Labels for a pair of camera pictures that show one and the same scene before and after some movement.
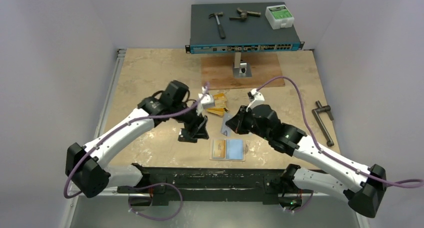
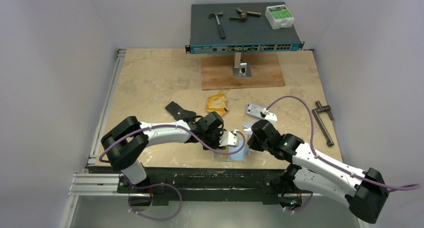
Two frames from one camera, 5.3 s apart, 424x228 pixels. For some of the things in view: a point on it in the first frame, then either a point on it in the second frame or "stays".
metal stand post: (241, 68) stays
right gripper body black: (241, 121) → (253, 141)
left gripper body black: (190, 122) → (212, 138)
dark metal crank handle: (330, 142) stays
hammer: (220, 29) stays
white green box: (279, 16) stays
